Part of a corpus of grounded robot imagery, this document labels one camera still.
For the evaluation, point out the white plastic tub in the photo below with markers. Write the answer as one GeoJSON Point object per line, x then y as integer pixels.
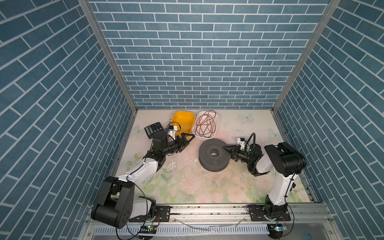
{"type": "Point", "coordinates": [206, 124]}

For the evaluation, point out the yellow plastic tub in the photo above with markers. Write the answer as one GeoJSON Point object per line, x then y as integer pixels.
{"type": "Point", "coordinates": [186, 121]}

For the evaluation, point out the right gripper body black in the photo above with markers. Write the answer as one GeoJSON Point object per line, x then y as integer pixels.
{"type": "Point", "coordinates": [243, 156]}

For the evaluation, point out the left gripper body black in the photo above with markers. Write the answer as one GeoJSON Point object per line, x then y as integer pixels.
{"type": "Point", "coordinates": [173, 146]}

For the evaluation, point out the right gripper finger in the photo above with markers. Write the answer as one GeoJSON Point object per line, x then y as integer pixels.
{"type": "Point", "coordinates": [232, 152]}
{"type": "Point", "coordinates": [231, 147]}

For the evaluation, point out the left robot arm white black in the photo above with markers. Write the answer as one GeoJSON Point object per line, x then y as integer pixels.
{"type": "Point", "coordinates": [116, 205]}

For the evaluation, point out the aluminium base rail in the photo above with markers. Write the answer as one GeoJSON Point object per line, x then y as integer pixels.
{"type": "Point", "coordinates": [308, 221]}

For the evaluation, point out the grey perforated cable spool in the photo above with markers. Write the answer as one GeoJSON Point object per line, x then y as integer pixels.
{"type": "Point", "coordinates": [212, 155]}

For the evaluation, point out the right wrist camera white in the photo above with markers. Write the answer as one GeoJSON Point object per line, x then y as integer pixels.
{"type": "Point", "coordinates": [242, 142]}

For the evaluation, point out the black calculator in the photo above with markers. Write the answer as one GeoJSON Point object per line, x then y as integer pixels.
{"type": "Point", "coordinates": [153, 129]}

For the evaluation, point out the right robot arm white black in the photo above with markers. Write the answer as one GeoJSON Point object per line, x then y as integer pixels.
{"type": "Point", "coordinates": [288, 164]}

